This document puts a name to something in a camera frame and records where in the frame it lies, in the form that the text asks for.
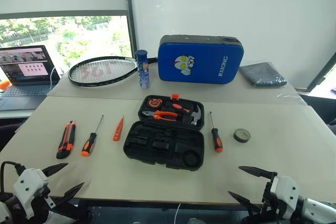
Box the dark folded cloth in bag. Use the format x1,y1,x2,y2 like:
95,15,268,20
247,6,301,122
238,61,288,88

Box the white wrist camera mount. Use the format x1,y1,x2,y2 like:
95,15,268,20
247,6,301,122
13,168,51,220
269,176,306,220

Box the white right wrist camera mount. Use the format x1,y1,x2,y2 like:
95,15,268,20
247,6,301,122
269,176,306,220

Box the black tennis racket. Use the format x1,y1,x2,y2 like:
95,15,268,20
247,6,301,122
68,56,159,88

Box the orange black utility knife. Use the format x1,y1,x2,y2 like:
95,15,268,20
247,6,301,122
56,120,77,159

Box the thin white hanging cable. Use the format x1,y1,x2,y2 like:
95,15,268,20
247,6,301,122
174,202,182,224

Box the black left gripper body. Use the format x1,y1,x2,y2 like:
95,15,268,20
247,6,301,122
33,185,58,212

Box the orange black handled screwdriver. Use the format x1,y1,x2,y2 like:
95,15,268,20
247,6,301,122
80,115,104,157
209,111,224,153

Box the black electrical tape roll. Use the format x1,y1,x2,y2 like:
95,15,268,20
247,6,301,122
233,128,251,143

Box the orange black tape measure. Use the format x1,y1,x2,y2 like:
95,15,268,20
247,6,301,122
146,98,165,109

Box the orange handled pliers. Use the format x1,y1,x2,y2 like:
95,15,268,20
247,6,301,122
141,110,180,122

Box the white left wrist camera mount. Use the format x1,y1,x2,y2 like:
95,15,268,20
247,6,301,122
13,168,51,220

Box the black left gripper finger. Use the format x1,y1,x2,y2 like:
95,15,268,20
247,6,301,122
41,163,69,178
51,182,85,210

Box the dark window frame pillar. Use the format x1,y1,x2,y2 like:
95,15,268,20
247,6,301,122
122,0,138,60

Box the blue cylindrical tube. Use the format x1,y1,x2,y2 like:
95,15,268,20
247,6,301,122
135,49,152,89

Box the dark grey laptop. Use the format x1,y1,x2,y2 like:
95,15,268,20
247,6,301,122
0,45,61,111

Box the orange voltage tester pen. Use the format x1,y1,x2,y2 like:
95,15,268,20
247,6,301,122
112,115,125,142

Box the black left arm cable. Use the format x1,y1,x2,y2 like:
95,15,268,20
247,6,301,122
0,161,26,194

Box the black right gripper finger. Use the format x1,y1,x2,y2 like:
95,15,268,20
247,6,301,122
227,191,264,215
238,166,278,180

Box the black tool case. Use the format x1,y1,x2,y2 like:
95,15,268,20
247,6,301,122
122,93,206,172

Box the white laptop cable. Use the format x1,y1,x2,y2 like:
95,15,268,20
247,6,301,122
49,66,58,86

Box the blue kick pad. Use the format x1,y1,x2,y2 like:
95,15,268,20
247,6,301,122
157,34,245,85

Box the claw hammer orange black handle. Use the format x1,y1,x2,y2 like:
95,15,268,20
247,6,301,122
165,102,205,127

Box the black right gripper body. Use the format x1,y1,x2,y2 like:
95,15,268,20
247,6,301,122
261,174,287,219

